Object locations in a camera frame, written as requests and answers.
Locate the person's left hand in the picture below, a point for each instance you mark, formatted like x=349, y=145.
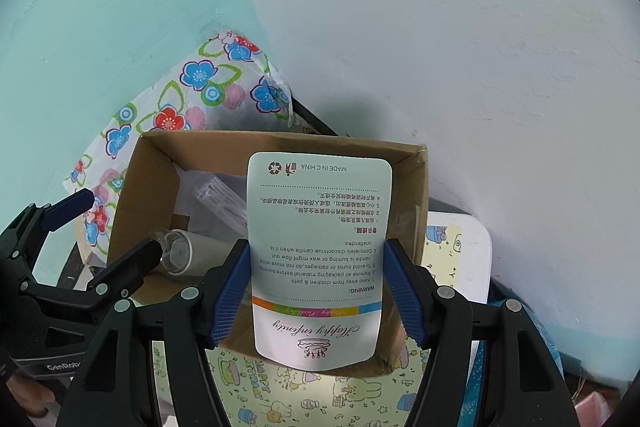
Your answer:
x=32, y=399

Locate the white roll with cardboard core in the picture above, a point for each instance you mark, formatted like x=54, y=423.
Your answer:
x=195, y=252

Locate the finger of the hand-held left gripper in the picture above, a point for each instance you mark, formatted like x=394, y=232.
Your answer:
x=67, y=209
x=132, y=264

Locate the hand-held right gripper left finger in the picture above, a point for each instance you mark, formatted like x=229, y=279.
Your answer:
x=230, y=292

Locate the yellow birthday print mat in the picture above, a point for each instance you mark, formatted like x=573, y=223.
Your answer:
x=310, y=402

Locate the clear plastic bag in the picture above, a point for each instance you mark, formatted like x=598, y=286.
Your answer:
x=220, y=202

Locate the brown cardboard box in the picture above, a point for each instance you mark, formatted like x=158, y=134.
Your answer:
x=145, y=187

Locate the floral printed cloth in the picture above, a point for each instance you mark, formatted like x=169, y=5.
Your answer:
x=200, y=77

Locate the blue dotted bag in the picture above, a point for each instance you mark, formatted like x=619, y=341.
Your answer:
x=550, y=357

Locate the small white table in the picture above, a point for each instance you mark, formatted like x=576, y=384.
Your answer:
x=477, y=257

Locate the white printed packet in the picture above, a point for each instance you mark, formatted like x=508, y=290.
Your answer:
x=320, y=232

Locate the white paper sheet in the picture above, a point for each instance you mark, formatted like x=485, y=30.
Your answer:
x=187, y=197

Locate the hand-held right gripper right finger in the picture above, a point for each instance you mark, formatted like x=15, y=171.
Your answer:
x=407, y=302

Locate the pink bag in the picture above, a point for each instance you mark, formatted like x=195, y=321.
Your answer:
x=592, y=407

